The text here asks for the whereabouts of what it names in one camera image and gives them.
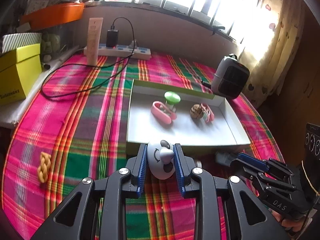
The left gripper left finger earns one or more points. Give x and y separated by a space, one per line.
97 203

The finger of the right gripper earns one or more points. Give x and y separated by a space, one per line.
252 161
243 169

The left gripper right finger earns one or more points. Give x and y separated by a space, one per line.
246 217

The white round jar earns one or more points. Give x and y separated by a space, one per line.
224 158

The pink clip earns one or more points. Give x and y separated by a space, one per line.
163 113
208 114

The panda round toy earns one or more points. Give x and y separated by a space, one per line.
160 157

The green mushroom massager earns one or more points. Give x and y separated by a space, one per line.
172 99

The person right hand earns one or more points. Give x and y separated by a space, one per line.
295 225

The white cardboard box tray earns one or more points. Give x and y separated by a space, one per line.
196 136

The grey black mini heater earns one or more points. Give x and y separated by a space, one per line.
230 77

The pink plaid tablecloth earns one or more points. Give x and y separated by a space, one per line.
86 137

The yellow heart curtain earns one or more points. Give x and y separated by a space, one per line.
272 37

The white power strip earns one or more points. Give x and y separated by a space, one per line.
124 51

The yellow shoe box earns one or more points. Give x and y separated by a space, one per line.
20 68

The white plug on strip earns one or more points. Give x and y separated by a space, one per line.
133 45

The black charger adapter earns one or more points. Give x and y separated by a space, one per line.
112 38

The green striped box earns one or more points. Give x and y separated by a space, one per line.
10 42

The pink cream tube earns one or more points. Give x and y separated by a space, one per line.
93 40

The orange box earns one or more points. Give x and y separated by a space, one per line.
54 15

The yellow braided chain toy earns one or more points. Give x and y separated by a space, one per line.
43 168

